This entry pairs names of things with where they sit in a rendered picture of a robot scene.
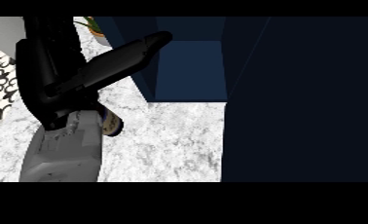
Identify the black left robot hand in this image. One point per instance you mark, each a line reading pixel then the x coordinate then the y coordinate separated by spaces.
pixel 52 72

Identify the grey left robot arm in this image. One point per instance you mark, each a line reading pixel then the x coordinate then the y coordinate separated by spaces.
pixel 64 151

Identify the dark blue cabinet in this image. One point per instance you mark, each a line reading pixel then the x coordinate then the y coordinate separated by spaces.
pixel 189 68

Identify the dark blue cabinet door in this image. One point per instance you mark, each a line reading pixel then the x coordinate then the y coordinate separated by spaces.
pixel 297 104

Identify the black and white patterned cloth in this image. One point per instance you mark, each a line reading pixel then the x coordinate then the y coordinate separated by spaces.
pixel 6 82

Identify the potted green plant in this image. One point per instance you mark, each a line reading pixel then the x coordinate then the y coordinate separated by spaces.
pixel 93 28

